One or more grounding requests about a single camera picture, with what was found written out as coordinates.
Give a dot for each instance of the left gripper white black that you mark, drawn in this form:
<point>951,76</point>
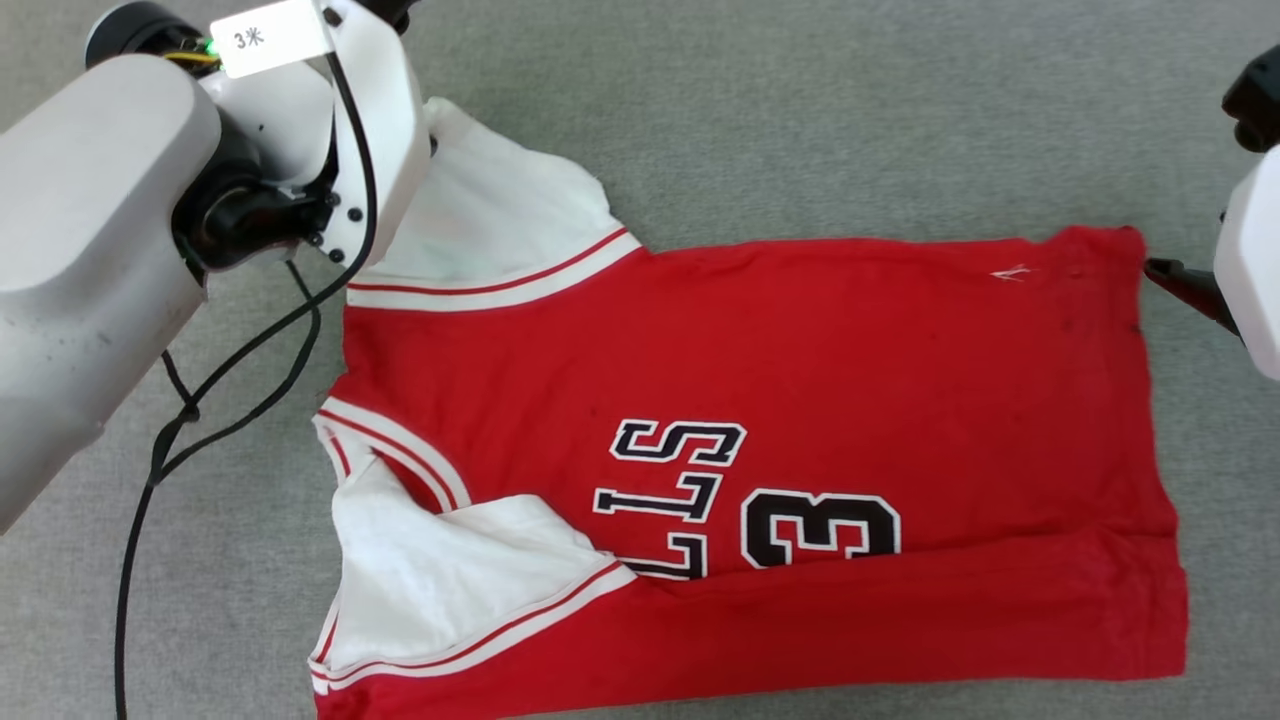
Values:
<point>385,130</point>

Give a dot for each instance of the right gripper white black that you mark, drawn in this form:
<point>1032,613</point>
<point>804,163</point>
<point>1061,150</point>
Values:
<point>1255,270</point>

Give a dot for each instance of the red and white Bulls jersey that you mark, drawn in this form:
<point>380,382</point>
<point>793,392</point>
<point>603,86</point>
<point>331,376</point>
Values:
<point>800,350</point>

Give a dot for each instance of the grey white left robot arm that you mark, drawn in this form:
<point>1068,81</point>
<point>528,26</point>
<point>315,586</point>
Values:
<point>90,200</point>

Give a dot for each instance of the white paper label tag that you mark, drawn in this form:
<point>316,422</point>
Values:
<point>265,38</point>

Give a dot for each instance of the grey fabric sofa seat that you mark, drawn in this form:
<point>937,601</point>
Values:
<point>800,120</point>

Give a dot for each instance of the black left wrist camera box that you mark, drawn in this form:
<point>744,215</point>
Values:
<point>385,10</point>

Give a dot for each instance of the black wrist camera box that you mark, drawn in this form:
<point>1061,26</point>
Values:
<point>1255,100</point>
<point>385,10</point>

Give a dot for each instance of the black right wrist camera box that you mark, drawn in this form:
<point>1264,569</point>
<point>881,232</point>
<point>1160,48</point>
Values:
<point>1255,100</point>

